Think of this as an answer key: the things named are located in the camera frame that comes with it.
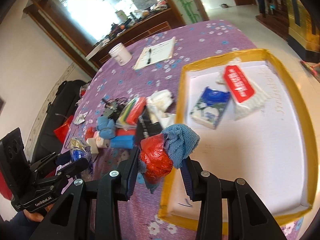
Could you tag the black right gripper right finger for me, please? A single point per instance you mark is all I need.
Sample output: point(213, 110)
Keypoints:
point(248, 217)

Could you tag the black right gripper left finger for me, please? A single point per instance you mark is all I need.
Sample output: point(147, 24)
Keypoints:
point(90, 210)

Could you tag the red plastic bag ball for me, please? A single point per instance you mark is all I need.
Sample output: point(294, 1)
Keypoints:
point(90, 133)

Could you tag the pink tissue pack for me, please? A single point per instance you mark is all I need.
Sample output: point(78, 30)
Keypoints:
point(97, 142)

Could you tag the red blue sponge bag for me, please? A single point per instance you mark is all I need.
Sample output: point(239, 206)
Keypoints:
point(124, 139)

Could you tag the yellow taped white box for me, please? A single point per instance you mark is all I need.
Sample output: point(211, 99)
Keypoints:
point(274, 148)

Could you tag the blue cloth with red bag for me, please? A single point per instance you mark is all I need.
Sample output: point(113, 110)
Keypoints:
point(162, 152)

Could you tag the colourful sponge pack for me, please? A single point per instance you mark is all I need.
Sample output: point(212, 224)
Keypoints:
point(129, 115)

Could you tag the blue floral tissue pack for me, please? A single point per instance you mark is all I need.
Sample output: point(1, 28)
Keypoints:
point(210, 107)

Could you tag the black plastic package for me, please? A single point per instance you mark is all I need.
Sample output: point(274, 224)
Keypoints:
point(145, 128)

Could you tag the red label wet wipes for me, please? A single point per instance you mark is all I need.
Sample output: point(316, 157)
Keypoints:
point(247, 96)

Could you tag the white plastic bag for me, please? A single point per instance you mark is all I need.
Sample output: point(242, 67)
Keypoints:
point(157, 105)

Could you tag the left hand on handle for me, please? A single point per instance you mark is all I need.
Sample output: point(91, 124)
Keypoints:
point(37, 217)

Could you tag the red bag beside table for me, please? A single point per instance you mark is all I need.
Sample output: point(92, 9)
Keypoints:
point(61, 132)

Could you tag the black bag on chair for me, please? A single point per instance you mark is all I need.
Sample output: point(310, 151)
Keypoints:
point(57, 112)

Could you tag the purple floral tablecloth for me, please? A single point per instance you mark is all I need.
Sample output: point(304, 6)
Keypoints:
point(139, 216)

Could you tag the white plastic jar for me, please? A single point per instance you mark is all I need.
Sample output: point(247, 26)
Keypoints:
point(120, 53)

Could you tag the broom and dustpan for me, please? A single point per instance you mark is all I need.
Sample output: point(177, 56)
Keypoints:
point(314, 70)

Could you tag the black pen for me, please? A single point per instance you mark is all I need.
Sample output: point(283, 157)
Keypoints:
point(149, 56)

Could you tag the white paper notepad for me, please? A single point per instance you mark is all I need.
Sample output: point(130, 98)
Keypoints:
point(160, 52)

